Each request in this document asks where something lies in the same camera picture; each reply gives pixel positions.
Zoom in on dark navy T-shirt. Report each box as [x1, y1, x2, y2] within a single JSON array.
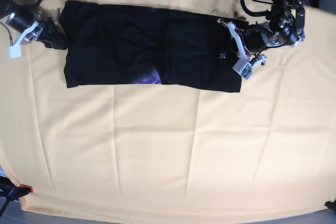
[[59, 0, 241, 93]]

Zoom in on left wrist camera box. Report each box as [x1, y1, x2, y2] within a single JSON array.
[[233, 59, 253, 80]]

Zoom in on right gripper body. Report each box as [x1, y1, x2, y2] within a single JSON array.
[[5, 6, 45, 44]]

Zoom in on cream yellow table cloth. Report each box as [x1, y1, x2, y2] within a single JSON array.
[[1, 7, 335, 223]]

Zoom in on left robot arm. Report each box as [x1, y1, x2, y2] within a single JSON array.
[[216, 0, 305, 65]]

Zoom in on red black table clamp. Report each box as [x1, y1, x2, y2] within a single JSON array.
[[1, 176, 33, 201]]

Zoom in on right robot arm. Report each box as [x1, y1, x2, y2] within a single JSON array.
[[1, 0, 68, 50]]

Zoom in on black corner clamp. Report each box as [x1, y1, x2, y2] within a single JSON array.
[[324, 201, 336, 212]]

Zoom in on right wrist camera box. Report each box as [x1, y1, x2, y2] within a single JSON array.
[[8, 44, 22, 59]]

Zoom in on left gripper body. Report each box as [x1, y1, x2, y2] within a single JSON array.
[[230, 22, 277, 61]]

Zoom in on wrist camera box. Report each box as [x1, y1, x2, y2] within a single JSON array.
[[8, 44, 22, 59], [233, 59, 253, 80]]

